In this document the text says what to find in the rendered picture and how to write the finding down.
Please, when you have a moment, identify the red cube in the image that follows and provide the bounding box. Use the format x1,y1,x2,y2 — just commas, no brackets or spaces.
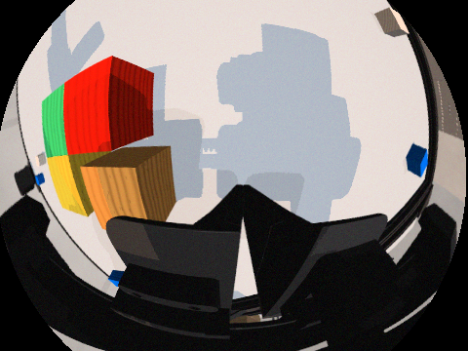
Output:
63,56,154,155

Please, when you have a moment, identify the yellow cube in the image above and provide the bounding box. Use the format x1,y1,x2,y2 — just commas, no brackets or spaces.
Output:
47,151,111,216

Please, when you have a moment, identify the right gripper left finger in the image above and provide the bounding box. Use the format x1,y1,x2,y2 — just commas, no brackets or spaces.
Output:
105,184,245,313

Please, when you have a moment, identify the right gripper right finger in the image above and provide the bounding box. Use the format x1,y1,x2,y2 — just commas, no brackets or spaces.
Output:
243,184,388,319

